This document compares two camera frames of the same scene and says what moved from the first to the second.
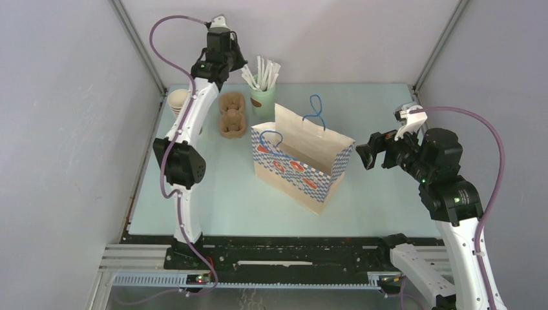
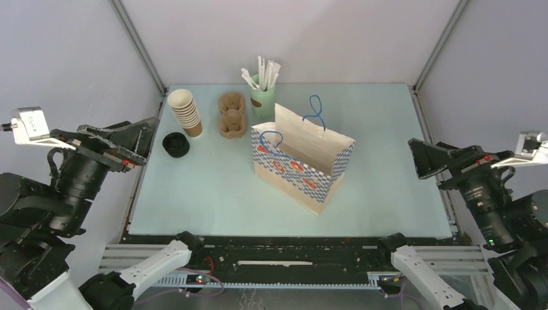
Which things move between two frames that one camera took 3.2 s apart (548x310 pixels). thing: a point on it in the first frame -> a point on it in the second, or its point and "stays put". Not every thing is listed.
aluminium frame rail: [143, 267] stays put
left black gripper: [240, 61] -> [139, 135]
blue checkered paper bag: [296, 159] stays put
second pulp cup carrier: [232, 123] stays put
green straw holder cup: [262, 103] stays put
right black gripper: [377, 142] -> [464, 159]
